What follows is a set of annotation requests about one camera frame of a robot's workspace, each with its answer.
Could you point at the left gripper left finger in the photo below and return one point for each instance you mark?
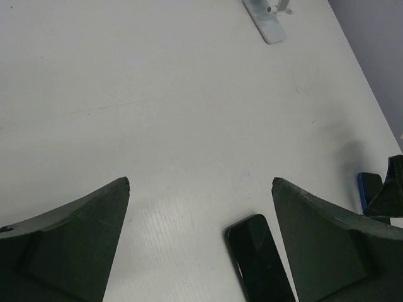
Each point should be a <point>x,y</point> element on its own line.
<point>65,254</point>

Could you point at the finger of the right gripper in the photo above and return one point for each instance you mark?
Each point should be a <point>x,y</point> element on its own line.
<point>388,201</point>

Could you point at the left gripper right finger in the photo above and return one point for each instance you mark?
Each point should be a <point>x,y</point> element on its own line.
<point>335,254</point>

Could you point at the blue edged black phone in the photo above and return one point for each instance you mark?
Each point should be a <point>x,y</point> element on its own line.
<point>369,185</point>

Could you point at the white phone stand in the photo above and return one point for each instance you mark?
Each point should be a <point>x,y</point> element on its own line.
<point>265,17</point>

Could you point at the black phone centre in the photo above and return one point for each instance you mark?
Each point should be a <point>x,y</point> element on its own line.
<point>256,260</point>

